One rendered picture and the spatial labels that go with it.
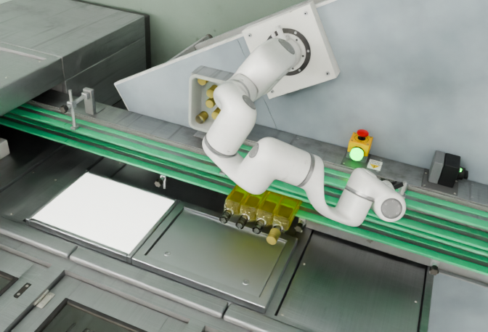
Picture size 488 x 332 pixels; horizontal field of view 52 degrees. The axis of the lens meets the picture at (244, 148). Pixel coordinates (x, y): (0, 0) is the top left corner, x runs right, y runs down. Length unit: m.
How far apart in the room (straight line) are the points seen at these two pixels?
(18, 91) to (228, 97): 1.15
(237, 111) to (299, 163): 0.18
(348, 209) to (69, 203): 1.11
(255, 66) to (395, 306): 0.91
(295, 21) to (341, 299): 0.90
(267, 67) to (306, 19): 0.42
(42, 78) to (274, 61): 1.18
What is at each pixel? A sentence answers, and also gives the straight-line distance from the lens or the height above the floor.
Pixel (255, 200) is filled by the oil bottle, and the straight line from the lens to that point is 1.71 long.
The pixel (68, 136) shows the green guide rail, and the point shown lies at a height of 0.92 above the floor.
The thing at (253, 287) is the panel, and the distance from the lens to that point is 1.64.
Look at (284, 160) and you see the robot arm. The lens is 1.11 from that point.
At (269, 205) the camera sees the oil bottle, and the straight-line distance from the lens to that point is 1.70.
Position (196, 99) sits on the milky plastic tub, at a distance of 1.89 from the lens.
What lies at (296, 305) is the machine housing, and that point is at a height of 1.24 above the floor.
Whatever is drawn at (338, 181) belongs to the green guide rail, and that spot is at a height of 0.95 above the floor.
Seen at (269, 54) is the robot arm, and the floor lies 1.18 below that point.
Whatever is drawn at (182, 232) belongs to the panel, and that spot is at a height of 1.13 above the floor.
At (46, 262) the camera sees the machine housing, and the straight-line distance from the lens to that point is 1.80.
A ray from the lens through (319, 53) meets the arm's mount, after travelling 1.66.
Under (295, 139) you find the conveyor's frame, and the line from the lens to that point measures 1.83.
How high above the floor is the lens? 2.32
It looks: 53 degrees down
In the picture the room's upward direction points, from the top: 142 degrees counter-clockwise
